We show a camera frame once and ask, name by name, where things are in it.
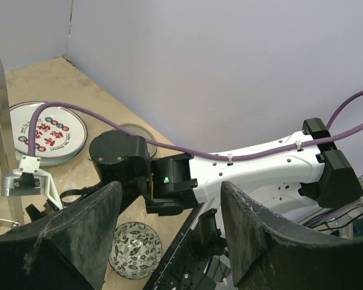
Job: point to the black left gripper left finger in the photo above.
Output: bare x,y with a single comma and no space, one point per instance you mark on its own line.
65,250

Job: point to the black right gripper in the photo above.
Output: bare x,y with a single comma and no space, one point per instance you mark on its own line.
67,198

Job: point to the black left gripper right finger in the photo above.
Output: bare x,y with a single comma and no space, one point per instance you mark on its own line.
268,251

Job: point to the black white patterned bowl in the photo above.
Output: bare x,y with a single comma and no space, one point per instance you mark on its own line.
136,250

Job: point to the white plate with red characters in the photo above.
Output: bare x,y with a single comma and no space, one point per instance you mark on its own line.
59,131

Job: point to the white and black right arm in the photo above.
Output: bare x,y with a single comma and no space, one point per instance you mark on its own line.
308,158

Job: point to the stainless steel dish rack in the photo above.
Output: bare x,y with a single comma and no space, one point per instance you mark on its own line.
8,160

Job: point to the teal rimmed plate underneath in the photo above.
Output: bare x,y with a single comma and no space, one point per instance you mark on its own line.
59,160

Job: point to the grey green small plate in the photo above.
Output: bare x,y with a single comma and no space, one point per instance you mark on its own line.
143,132

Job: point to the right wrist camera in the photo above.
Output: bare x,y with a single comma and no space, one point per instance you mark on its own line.
29,179

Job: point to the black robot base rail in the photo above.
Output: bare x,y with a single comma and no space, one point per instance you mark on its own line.
197,258

